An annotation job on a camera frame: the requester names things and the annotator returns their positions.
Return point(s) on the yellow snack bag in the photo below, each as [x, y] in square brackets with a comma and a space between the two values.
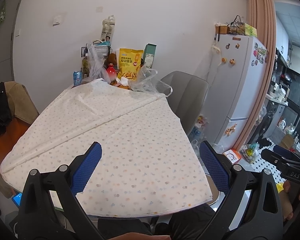
[129, 63]

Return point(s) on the green tall carton box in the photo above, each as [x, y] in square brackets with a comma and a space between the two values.
[149, 54]

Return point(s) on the white milk carton bag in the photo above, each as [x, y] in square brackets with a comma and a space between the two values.
[108, 26]

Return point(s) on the grey upholstered dining chair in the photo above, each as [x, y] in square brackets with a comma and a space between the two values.
[187, 98]

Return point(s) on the clear plastic bag on table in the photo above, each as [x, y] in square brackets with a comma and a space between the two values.
[147, 81]

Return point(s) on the floral white tablecloth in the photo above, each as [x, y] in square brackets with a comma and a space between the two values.
[148, 166]

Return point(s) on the brown chair with clothes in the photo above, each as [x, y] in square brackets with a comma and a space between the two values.
[15, 102]

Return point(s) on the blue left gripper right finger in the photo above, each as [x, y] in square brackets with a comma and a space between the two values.
[217, 167]

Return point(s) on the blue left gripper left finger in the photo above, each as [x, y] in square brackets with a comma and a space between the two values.
[83, 166]

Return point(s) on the orange white cardboard box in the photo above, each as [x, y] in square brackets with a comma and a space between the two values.
[233, 156]

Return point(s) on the brown cardboard box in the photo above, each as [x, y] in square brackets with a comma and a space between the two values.
[287, 142]

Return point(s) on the person's right hand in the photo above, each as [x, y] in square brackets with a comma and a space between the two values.
[286, 205]

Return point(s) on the yellow plastic bag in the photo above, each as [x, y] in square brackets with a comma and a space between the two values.
[279, 187]

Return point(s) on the blue drink can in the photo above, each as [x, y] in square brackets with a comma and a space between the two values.
[77, 78]

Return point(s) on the white refrigerator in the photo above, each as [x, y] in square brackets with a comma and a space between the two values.
[235, 77]

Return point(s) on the red white vase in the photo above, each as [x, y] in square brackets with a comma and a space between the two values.
[111, 72]

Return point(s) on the white round trash bin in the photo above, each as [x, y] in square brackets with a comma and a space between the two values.
[215, 192]

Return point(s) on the black wire basket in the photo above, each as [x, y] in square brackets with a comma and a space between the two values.
[102, 50]

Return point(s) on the grey door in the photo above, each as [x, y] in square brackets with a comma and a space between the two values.
[6, 40]

